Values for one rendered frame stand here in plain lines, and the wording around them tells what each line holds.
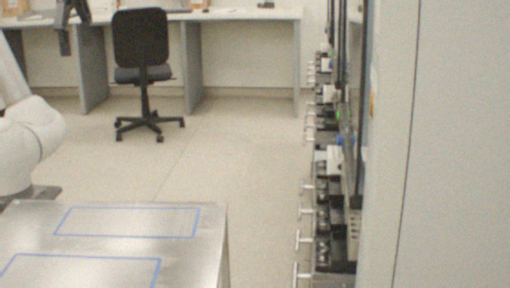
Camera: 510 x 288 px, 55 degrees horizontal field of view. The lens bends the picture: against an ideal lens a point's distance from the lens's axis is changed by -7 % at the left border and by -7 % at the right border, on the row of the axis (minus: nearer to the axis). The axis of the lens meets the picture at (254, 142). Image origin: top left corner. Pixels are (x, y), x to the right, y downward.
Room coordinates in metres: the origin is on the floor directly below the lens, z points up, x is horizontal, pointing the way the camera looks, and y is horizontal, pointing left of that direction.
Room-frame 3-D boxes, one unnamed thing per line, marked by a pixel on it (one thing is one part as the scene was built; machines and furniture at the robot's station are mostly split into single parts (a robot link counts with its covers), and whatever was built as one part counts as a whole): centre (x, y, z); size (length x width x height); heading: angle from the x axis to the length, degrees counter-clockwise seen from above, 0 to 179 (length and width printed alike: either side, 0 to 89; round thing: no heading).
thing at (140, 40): (4.00, 0.86, 0.52); 0.64 x 0.60 x 1.05; 13
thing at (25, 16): (4.72, 2.03, 0.93); 0.35 x 0.26 x 0.06; 177
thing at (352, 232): (0.95, -0.21, 0.85); 0.12 x 0.02 x 0.06; 172
